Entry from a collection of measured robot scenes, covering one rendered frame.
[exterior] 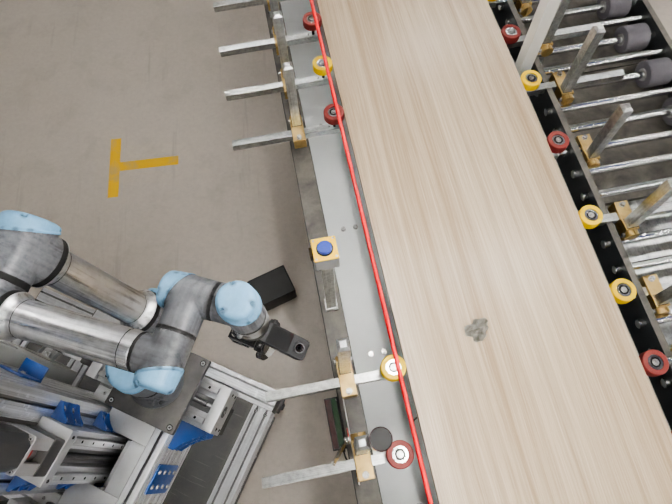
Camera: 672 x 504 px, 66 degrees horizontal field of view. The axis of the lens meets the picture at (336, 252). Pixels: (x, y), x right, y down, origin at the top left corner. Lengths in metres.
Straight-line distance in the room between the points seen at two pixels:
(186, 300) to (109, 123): 2.61
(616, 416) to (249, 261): 1.82
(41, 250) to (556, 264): 1.50
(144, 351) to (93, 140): 2.59
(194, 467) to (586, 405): 1.53
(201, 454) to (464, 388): 1.21
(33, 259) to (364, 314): 1.21
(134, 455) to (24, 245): 0.77
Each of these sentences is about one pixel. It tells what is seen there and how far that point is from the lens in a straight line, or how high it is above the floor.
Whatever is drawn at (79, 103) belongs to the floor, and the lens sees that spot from 3.69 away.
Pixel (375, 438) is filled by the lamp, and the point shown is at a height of 1.15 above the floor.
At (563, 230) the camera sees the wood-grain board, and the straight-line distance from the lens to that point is 1.95.
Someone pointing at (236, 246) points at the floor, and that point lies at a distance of 2.84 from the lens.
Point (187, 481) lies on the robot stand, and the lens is 2.42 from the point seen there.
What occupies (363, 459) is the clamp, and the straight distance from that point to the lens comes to 1.66.
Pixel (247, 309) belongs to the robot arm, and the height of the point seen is 1.67.
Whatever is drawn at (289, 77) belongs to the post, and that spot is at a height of 1.10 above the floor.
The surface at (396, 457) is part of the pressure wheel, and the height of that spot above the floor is 0.90.
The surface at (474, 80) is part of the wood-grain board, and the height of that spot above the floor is 0.90.
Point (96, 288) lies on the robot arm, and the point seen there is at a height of 1.44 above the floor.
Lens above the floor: 2.53
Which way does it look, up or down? 67 degrees down
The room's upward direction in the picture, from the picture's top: 4 degrees counter-clockwise
